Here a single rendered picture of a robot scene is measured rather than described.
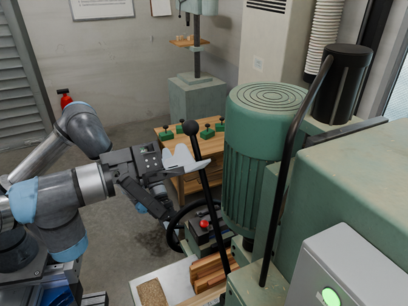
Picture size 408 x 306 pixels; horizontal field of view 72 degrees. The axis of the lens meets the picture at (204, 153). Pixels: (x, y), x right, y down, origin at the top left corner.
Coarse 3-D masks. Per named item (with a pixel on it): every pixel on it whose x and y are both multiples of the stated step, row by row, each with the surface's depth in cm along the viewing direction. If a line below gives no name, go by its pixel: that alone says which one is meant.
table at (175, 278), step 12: (180, 264) 92; (144, 276) 88; (156, 276) 88; (168, 276) 88; (180, 276) 88; (132, 288) 85; (168, 288) 85; (180, 288) 85; (192, 288) 85; (168, 300) 82; (180, 300) 82
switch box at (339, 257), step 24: (312, 240) 28; (336, 240) 28; (360, 240) 28; (312, 264) 28; (336, 264) 26; (360, 264) 26; (384, 264) 26; (312, 288) 29; (336, 288) 25; (360, 288) 24; (384, 288) 24
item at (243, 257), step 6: (234, 240) 79; (240, 240) 79; (234, 246) 79; (240, 246) 77; (234, 252) 80; (240, 252) 76; (246, 252) 76; (234, 258) 81; (240, 258) 77; (246, 258) 74; (240, 264) 78; (246, 264) 75
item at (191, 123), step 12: (192, 120) 57; (192, 132) 56; (192, 144) 57; (204, 168) 58; (204, 180) 57; (204, 192) 58; (216, 216) 58; (216, 228) 58; (216, 240) 58; (228, 264) 58
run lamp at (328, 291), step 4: (324, 288) 26; (328, 288) 26; (332, 288) 26; (324, 292) 26; (328, 292) 26; (332, 292) 26; (336, 292) 25; (324, 296) 26; (328, 296) 26; (332, 296) 25; (336, 296) 25; (328, 300) 26; (332, 300) 25; (336, 300) 25; (340, 300) 25; (328, 304) 26; (332, 304) 25; (336, 304) 25; (340, 304) 25
